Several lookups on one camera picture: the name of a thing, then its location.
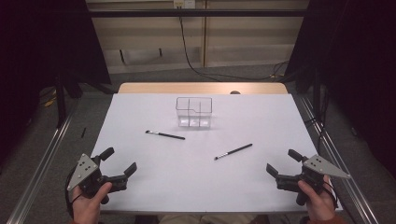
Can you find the person's right hand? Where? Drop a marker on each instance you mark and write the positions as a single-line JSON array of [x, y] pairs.
[[320, 207]]

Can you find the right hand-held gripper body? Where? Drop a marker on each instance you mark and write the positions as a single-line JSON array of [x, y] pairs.
[[311, 177]]

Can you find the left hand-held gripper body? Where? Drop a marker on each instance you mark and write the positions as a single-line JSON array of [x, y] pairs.
[[88, 179]]

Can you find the dark round table grommet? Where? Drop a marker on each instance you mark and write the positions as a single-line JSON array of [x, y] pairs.
[[235, 92]]

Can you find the white wall socket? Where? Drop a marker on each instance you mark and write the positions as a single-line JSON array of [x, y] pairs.
[[184, 3]]

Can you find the clear plastic organizer box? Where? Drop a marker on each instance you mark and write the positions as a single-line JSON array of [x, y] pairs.
[[193, 112]]

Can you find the aluminium floor rail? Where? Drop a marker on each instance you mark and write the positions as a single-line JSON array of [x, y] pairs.
[[360, 203], [43, 168]]

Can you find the dark curtain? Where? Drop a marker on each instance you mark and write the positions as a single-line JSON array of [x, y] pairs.
[[358, 62], [37, 46]]

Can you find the black metal stand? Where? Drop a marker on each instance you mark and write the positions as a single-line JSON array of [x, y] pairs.
[[60, 102]]

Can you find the white table mat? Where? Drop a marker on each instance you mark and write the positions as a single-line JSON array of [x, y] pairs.
[[202, 186]]

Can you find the person's left hand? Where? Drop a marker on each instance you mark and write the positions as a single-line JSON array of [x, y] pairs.
[[87, 208]]

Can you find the black makeup brush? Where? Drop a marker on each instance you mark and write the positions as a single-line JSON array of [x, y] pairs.
[[168, 135], [233, 151]]

